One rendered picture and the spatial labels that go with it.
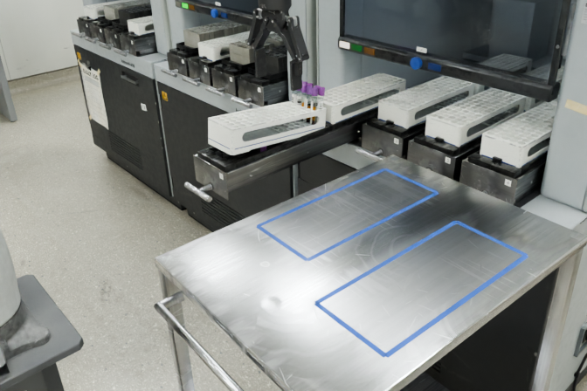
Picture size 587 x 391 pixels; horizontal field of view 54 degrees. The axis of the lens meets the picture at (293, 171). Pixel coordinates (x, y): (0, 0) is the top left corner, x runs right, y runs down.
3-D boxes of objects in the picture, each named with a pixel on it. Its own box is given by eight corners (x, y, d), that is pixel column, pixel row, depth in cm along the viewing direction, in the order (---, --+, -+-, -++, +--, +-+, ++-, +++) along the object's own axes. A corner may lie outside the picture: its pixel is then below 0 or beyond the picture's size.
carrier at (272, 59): (284, 75, 184) (283, 57, 181) (279, 76, 183) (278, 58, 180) (261, 67, 192) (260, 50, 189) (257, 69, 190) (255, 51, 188)
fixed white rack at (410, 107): (444, 95, 168) (445, 74, 165) (473, 103, 161) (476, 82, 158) (376, 122, 151) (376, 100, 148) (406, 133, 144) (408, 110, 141)
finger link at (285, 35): (282, 17, 131) (286, 15, 130) (304, 60, 131) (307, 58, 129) (269, 21, 129) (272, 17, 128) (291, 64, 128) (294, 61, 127)
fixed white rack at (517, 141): (542, 123, 147) (547, 100, 144) (581, 134, 140) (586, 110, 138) (477, 159, 130) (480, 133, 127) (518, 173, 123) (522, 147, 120)
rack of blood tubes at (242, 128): (300, 120, 153) (301, 99, 151) (326, 131, 147) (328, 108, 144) (206, 142, 135) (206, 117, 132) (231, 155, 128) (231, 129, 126)
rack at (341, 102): (379, 92, 172) (380, 72, 169) (405, 99, 165) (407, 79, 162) (307, 118, 155) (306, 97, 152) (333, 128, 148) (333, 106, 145)
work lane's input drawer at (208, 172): (382, 108, 178) (383, 80, 174) (417, 120, 169) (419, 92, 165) (180, 187, 136) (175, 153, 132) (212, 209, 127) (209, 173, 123)
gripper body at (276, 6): (249, -11, 128) (252, 31, 132) (273, -5, 122) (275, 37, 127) (275, -15, 132) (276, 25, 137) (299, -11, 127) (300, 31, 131)
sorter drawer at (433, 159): (542, 99, 182) (548, 71, 178) (586, 109, 173) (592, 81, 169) (394, 172, 140) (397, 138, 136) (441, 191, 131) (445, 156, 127)
